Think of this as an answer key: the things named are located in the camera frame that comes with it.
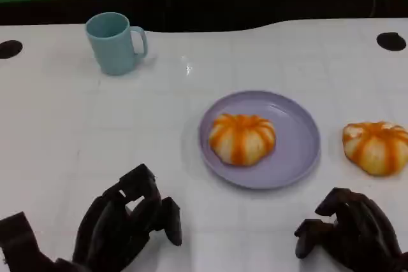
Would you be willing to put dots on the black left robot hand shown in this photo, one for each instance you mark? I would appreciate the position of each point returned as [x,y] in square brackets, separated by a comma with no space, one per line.
[108,227]

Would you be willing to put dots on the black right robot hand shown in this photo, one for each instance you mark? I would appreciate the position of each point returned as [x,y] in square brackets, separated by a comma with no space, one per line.
[366,237]

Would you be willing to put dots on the orange and white bread roll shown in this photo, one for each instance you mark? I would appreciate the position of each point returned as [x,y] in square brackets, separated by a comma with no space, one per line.
[376,151]
[242,139]

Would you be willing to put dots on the lilac plate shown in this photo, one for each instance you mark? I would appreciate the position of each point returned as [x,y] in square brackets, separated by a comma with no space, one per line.
[296,144]

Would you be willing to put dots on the pale green mug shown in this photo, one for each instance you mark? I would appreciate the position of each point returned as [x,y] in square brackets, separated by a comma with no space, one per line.
[111,52]

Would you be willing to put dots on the black table grommet hole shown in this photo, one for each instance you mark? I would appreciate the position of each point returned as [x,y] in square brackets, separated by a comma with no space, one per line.
[9,49]
[391,41]

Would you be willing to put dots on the black cloth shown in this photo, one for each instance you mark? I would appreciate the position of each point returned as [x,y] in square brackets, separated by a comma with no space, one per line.
[223,7]

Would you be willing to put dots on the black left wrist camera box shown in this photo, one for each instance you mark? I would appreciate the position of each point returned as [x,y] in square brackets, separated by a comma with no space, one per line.
[16,237]

